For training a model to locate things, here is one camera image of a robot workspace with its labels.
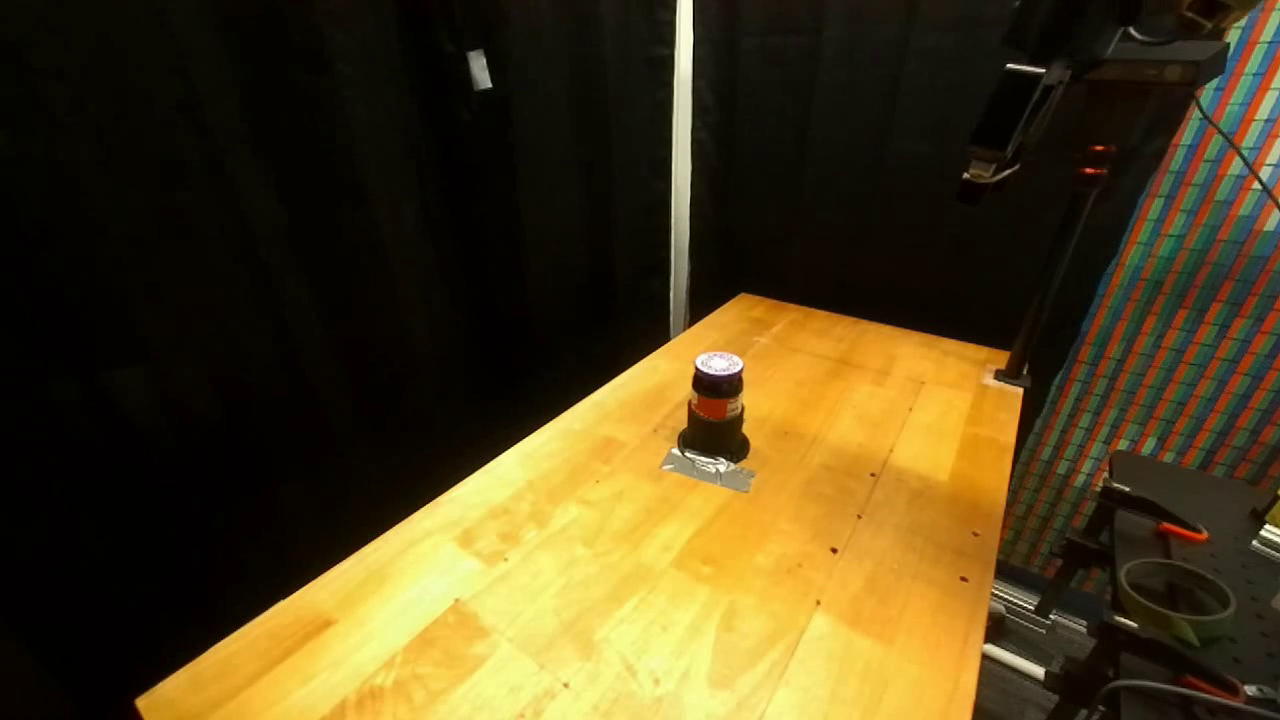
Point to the dark bottle with red label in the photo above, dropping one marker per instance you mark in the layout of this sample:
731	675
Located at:
717	392

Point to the black round bottle base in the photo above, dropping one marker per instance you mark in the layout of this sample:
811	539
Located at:
742	446

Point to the silver tape patch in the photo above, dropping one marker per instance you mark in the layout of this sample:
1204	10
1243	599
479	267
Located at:
722	472

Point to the white vertical pole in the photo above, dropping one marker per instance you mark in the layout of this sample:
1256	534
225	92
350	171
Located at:
682	160

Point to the white tag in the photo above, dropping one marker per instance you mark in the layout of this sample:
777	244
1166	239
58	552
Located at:
479	70

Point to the black curtain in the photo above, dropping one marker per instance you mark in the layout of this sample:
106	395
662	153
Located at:
300	250

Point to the colourful patterned panel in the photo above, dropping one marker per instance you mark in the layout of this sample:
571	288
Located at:
1190	330

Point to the roll of tape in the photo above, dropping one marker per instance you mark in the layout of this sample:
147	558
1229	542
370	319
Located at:
1140	600

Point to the camera on mount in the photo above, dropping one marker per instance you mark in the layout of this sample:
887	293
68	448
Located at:
1050	270

